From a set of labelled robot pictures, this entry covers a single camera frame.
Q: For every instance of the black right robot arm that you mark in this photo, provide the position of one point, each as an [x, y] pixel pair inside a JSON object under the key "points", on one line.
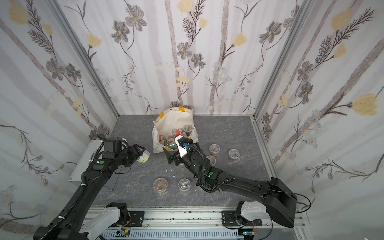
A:
{"points": [[279, 200]]}

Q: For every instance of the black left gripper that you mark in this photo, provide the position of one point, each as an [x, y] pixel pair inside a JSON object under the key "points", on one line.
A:
{"points": [[137, 153]]}

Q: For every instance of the small clear seed jar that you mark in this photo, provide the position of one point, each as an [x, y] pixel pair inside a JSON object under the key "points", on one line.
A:
{"points": [[184, 185]]}

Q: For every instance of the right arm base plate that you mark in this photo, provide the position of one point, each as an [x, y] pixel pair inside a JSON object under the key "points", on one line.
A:
{"points": [[231, 220]]}

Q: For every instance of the red label seed jar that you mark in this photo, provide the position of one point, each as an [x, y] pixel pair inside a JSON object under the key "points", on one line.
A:
{"points": [[214, 149]]}

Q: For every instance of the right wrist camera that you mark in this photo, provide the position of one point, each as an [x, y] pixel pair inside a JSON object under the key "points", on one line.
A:
{"points": [[182, 143]]}

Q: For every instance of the green label jar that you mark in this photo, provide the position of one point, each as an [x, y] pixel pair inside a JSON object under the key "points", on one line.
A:
{"points": [[172, 145]]}

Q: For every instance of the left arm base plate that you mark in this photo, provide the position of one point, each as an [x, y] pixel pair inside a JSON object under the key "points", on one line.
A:
{"points": [[135, 219]]}

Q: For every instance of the large clear seed jar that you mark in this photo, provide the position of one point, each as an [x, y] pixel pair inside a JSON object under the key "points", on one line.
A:
{"points": [[160, 185]]}

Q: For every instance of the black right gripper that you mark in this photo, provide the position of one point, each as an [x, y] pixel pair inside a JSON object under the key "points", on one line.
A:
{"points": [[175, 155]]}

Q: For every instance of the white label jar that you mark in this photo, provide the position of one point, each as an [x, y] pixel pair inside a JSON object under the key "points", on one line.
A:
{"points": [[144, 157]]}

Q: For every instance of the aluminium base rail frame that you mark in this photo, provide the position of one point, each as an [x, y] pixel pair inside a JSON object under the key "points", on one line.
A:
{"points": [[196, 223]]}

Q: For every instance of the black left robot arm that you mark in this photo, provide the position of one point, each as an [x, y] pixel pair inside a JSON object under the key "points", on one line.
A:
{"points": [[105, 160]]}

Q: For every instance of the white canvas tote bag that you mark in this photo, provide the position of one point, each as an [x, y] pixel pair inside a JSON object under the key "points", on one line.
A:
{"points": [[167, 121]]}

